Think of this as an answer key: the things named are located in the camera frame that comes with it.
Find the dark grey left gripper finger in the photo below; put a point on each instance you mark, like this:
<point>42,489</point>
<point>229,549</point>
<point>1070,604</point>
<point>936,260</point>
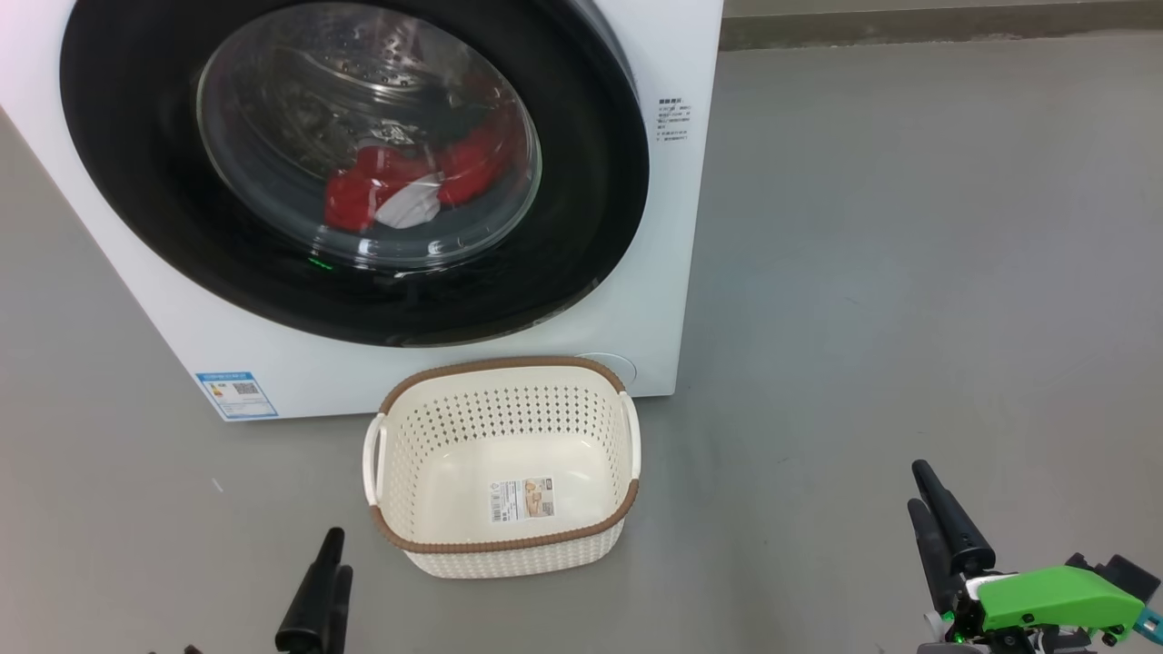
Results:
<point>341,618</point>
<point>313,590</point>

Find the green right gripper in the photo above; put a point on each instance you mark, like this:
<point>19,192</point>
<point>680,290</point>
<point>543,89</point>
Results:
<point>1054,599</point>

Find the red and white garment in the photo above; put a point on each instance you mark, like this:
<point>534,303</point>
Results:
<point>359,195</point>

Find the black round washer door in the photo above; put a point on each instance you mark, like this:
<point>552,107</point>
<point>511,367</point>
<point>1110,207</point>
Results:
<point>581,227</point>

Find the cream laundry basket brown rim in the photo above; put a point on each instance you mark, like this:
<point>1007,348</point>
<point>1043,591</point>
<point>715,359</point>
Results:
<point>509,554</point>

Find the white garment care label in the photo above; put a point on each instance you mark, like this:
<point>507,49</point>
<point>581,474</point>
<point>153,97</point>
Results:
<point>522,500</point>

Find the white front-load washing machine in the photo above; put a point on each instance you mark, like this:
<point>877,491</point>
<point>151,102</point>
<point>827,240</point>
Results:
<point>109,300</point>

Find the blue energy label sticker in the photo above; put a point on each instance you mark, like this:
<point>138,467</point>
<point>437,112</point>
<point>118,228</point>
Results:
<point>236,395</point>

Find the round white filter cover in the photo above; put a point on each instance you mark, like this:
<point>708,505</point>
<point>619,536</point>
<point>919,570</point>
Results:
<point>622,368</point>

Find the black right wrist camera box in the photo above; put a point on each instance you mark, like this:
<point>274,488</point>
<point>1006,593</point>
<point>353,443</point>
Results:
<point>1122,577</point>

